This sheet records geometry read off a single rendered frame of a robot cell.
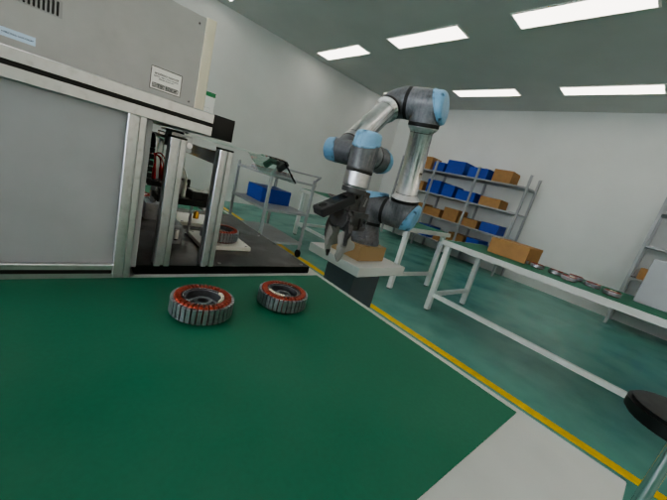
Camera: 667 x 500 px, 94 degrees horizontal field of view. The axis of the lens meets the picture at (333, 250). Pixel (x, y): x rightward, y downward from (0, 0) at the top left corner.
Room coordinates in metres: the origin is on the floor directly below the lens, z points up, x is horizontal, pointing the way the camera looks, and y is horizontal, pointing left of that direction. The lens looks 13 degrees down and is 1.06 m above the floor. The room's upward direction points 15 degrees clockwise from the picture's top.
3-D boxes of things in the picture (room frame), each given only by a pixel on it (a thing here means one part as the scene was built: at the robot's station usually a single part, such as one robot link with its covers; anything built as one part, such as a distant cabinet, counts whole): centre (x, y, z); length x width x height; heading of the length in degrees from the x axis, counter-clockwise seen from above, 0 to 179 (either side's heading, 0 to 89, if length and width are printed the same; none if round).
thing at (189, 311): (0.53, 0.21, 0.77); 0.11 x 0.11 x 0.04
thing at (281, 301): (0.66, 0.08, 0.77); 0.11 x 0.11 x 0.04
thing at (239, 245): (0.93, 0.36, 0.78); 0.15 x 0.15 x 0.01; 43
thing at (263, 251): (1.01, 0.45, 0.76); 0.64 x 0.47 x 0.02; 43
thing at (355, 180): (0.89, -0.01, 1.06); 0.08 x 0.08 x 0.05
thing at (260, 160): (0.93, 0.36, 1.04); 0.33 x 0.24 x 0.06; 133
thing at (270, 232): (3.77, 0.90, 0.51); 1.01 x 0.60 x 1.01; 43
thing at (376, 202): (1.38, -0.12, 0.98); 0.13 x 0.12 x 0.14; 63
